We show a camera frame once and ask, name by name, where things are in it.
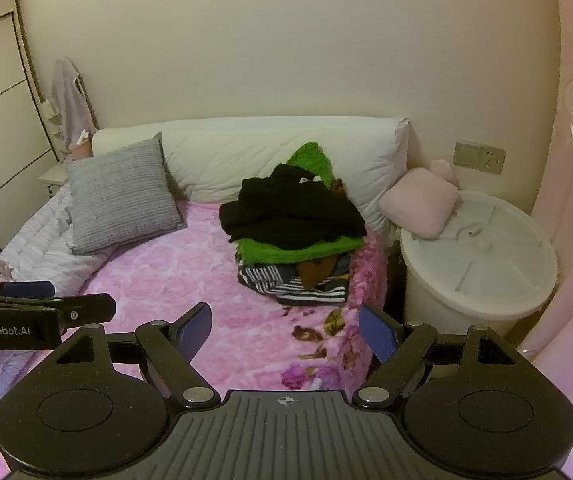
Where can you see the pink square cushion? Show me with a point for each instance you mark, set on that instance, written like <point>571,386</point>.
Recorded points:
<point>416,201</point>

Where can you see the lilac striped duvet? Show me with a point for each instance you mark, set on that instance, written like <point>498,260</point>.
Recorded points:
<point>41,255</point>

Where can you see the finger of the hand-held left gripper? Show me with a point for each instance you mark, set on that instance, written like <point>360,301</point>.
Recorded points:
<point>29,290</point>
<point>89,310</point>

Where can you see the white nightstand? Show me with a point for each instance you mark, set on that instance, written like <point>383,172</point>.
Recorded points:
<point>54,178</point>

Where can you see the white headboard cushion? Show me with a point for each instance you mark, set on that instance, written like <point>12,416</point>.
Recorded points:
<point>241,150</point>

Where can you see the pink plush toy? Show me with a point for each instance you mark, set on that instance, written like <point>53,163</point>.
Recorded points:
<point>441,167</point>

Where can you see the grey ribbed pillow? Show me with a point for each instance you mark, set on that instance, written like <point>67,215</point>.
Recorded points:
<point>121,195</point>

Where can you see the black white striped garment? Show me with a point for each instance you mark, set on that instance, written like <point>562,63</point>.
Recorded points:
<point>266,281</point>

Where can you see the wall socket plate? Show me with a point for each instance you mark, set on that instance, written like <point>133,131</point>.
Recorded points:
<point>481,156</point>

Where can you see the white round bucket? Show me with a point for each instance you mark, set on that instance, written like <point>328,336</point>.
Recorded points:
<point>491,260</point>

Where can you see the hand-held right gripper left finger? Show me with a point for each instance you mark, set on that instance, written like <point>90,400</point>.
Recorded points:
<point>195,331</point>

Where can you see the pink floral blanket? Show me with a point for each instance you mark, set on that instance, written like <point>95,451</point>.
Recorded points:
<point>166,280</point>

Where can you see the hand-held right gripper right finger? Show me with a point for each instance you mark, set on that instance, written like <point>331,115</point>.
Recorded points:
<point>379,335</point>

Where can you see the hanging pale pink cloth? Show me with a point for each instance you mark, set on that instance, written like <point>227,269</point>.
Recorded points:
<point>71,100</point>

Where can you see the green garment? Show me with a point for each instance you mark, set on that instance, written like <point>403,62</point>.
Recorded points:
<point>311,162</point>

